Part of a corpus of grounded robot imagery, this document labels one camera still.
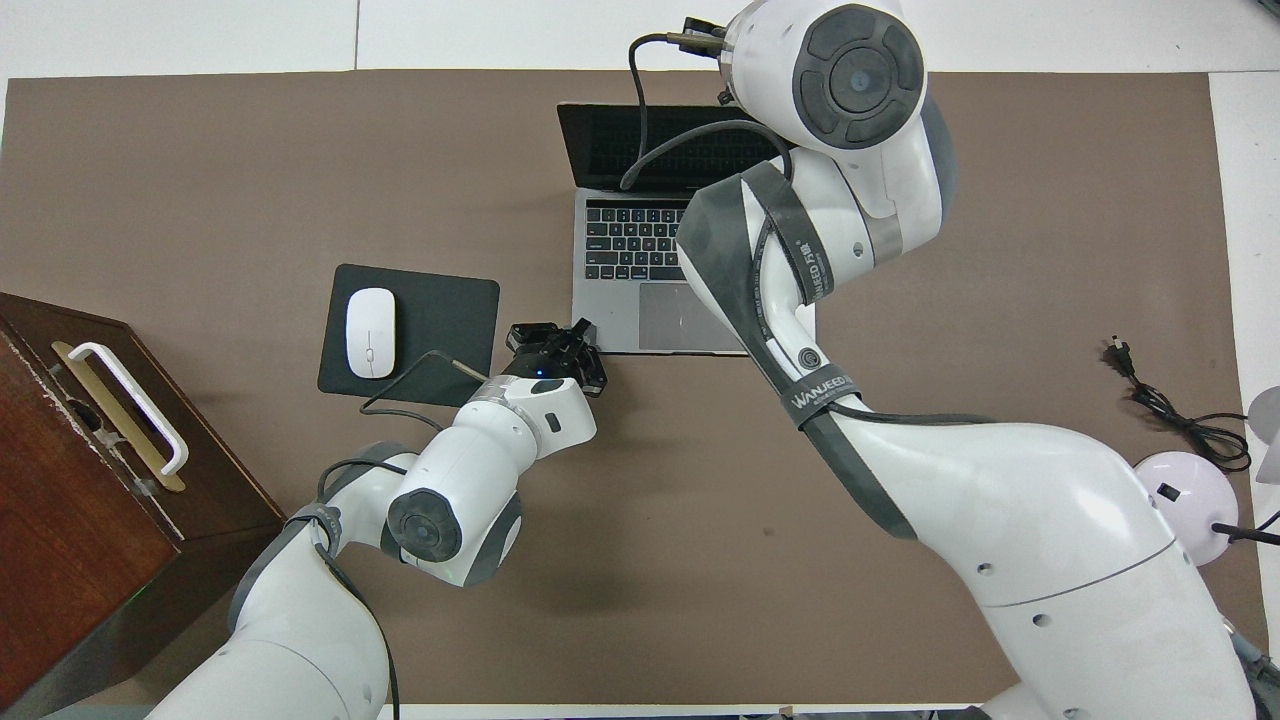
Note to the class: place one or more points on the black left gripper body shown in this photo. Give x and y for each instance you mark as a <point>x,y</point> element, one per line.
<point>545,362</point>

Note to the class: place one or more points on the grey aluminium laptop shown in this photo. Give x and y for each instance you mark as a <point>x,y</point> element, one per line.
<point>610,300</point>

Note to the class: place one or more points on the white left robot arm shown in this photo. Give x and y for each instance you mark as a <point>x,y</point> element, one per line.
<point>470,470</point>

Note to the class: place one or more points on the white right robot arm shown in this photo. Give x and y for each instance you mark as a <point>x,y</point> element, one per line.
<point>1000,500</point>

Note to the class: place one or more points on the black mouse pad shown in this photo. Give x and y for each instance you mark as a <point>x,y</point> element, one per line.
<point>440,310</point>

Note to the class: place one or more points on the white computer mouse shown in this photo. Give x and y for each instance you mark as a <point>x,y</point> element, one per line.
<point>370,335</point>

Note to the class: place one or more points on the brown table mat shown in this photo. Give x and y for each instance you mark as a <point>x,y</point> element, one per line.
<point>200,150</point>

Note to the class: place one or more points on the dark brown wooden box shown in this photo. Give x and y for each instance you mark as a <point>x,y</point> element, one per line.
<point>70,540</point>

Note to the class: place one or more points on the white desk lamp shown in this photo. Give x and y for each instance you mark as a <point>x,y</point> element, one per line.
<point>1195,500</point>

